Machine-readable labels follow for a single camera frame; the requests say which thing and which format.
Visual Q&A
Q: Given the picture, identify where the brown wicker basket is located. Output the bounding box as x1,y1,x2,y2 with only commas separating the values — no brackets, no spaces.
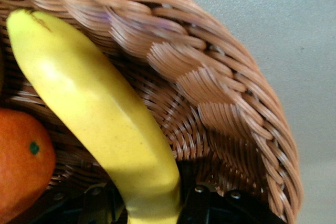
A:
0,0,305,224

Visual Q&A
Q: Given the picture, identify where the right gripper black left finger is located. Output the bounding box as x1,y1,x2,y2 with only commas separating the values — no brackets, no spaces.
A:
31,181,127,224

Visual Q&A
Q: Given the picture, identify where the yellow banana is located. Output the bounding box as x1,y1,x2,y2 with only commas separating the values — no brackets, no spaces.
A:
5,8,182,224

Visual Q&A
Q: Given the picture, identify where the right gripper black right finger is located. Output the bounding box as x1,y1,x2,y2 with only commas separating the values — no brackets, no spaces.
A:
178,161,287,224

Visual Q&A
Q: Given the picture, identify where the orange tangerine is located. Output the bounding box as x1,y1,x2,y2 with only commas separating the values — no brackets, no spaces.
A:
0,108,57,218

